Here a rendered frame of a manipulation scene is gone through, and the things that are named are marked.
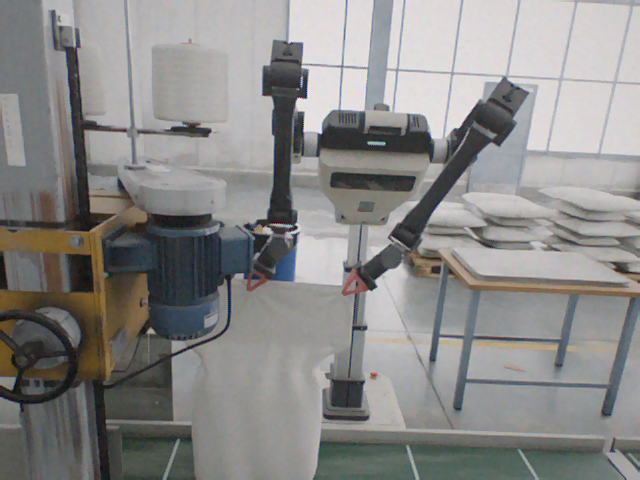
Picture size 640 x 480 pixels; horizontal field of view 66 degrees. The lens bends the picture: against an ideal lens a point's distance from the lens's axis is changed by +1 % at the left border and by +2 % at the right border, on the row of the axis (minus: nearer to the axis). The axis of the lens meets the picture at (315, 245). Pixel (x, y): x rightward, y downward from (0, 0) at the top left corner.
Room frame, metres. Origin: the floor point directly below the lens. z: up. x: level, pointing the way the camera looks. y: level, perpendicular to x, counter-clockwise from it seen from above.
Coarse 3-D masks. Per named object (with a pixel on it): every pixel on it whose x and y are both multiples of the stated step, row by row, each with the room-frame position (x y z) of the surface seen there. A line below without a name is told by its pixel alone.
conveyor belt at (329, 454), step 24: (144, 456) 1.40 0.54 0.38; (168, 456) 1.40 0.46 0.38; (192, 456) 1.41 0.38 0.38; (336, 456) 1.45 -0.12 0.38; (360, 456) 1.46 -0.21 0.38; (384, 456) 1.47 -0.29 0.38; (408, 456) 1.47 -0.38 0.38; (432, 456) 1.48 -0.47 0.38; (456, 456) 1.49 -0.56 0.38; (480, 456) 1.50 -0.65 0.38; (504, 456) 1.51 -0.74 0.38; (528, 456) 1.52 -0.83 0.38; (552, 456) 1.52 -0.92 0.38; (576, 456) 1.53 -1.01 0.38; (600, 456) 1.54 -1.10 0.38
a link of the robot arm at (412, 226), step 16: (480, 128) 1.23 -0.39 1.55; (512, 128) 1.19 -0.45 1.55; (464, 144) 1.22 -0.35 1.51; (480, 144) 1.21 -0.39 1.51; (496, 144) 1.20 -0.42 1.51; (464, 160) 1.22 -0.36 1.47; (448, 176) 1.24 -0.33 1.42; (432, 192) 1.26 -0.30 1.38; (416, 208) 1.28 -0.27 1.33; (432, 208) 1.27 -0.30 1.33; (400, 224) 1.30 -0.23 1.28; (416, 224) 1.29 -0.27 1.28; (400, 240) 1.31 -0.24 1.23; (416, 240) 1.29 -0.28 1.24
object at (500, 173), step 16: (528, 96) 9.43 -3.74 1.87; (528, 112) 9.44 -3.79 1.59; (528, 128) 9.43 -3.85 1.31; (512, 144) 9.43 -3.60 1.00; (480, 160) 9.40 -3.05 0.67; (496, 160) 9.42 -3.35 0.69; (512, 160) 9.43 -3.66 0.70; (480, 176) 9.41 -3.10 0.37; (496, 176) 9.42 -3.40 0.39; (512, 176) 9.43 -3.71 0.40; (480, 192) 9.41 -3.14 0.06; (496, 192) 9.42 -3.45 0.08; (512, 192) 9.43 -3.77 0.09
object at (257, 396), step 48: (240, 288) 1.31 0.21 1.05; (288, 288) 1.31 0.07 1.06; (336, 288) 1.31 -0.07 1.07; (240, 336) 1.31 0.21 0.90; (288, 336) 1.31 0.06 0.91; (336, 336) 1.32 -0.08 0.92; (240, 384) 1.25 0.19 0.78; (288, 384) 1.25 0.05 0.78; (192, 432) 1.26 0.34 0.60; (240, 432) 1.24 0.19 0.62; (288, 432) 1.25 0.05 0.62
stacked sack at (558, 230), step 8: (552, 224) 5.01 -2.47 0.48; (552, 232) 4.93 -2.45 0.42; (560, 232) 4.79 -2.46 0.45; (568, 232) 4.70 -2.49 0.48; (576, 240) 4.53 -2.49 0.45; (584, 240) 4.50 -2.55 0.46; (592, 240) 4.51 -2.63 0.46; (600, 240) 4.52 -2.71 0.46; (608, 240) 4.53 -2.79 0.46; (616, 240) 4.54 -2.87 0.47
